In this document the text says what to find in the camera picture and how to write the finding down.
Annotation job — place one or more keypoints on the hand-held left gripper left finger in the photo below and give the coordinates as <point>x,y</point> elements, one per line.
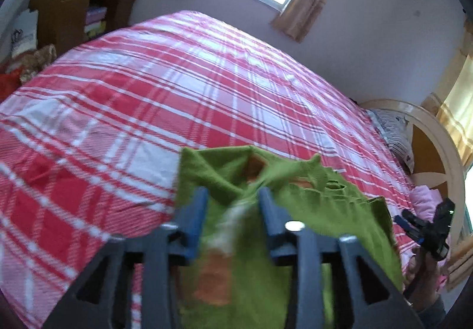
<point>196,218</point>

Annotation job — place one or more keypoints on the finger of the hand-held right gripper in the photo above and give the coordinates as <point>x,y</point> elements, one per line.
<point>408,231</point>
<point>414,219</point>

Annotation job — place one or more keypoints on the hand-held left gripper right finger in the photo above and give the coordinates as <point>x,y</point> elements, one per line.
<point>273,225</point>

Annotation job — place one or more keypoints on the green orange striped knit sweater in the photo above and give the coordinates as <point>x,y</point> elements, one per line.
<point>332,210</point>

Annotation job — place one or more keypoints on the person's right forearm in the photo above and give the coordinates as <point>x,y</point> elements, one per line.
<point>432,312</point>

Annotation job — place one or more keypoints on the person's right hand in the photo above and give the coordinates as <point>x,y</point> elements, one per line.
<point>428,277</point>

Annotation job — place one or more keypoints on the pink blanket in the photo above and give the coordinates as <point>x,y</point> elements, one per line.
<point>423,201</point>

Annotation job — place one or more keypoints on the cream wooden bed headboard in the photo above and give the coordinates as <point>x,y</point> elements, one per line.
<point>425,151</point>

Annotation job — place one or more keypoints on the striped patterned pillow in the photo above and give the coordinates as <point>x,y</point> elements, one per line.
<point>395,140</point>

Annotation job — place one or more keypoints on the yellow sheer curtain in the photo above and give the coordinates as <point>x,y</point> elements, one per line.
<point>458,107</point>

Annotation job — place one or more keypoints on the red white plaid bedsheet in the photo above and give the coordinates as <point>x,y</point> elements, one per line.
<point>147,92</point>

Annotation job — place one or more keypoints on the stack of flat boxes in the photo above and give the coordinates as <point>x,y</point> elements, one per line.
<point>96,20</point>

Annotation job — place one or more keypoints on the brown patterned bag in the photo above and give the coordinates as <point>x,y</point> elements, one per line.
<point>37,63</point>

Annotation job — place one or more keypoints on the red plastic bag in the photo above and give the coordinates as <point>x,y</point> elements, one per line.
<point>9,85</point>

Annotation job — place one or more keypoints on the brown wooden desk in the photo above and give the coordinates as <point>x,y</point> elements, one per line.
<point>59,7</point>

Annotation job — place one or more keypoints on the white paper bag black print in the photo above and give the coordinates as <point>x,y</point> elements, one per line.
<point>24,33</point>

